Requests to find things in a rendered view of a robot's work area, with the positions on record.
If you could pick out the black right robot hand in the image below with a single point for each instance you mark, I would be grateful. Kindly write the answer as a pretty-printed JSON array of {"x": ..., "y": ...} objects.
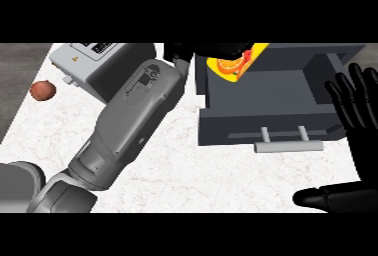
[{"x": 362, "y": 160}]

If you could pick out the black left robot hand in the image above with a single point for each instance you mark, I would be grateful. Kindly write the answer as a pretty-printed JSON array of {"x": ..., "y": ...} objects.
[{"x": 215, "y": 48}]

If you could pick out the yellow cup with orange print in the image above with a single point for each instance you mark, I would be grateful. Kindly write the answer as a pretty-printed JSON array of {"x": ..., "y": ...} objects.
[{"x": 230, "y": 66}]

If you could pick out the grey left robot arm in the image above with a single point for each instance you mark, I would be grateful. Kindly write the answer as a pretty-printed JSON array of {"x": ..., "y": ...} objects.
[{"x": 131, "y": 116}]

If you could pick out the dark grey open drawer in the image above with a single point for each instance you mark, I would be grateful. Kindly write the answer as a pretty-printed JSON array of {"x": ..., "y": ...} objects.
[{"x": 260, "y": 90}]

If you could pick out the dark grey drawer front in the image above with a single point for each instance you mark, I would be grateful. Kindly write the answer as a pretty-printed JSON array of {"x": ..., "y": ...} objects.
[{"x": 230, "y": 123}]

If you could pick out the pale grey box appliance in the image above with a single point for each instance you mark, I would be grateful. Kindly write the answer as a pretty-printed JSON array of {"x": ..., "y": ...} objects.
[{"x": 82, "y": 66}]

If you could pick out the red-brown apple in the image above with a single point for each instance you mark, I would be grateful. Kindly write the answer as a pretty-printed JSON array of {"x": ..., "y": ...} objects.
[{"x": 43, "y": 90}]

